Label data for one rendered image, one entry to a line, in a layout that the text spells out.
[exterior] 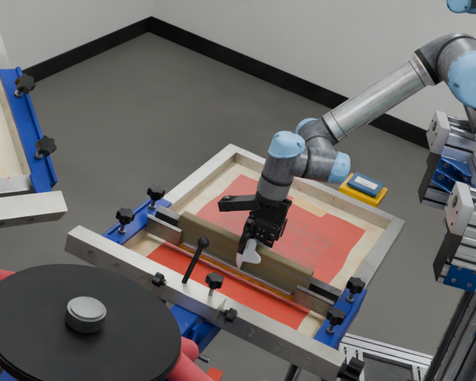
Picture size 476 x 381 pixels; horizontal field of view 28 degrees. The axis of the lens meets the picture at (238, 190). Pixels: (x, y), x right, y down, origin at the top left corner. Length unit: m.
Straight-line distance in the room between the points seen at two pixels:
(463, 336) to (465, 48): 1.15
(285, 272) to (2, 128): 0.74
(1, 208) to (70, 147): 2.78
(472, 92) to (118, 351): 1.06
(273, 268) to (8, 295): 0.93
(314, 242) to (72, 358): 1.31
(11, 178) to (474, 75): 1.04
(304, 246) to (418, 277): 2.08
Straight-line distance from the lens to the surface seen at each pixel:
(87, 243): 2.18
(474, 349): 3.09
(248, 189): 2.76
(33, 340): 1.44
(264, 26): 6.15
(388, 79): 2.28
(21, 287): 1.54
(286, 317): 2.28
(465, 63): 2.14
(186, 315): 2.03
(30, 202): 2.06
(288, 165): 2.15
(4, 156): 2.20
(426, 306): 4.43
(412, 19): 5.86
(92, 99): 5.34
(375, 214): 2.80
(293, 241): 2.58
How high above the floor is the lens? 2.23
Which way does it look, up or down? 28 degrees down
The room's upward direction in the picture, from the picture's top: 17 degrees clockwise
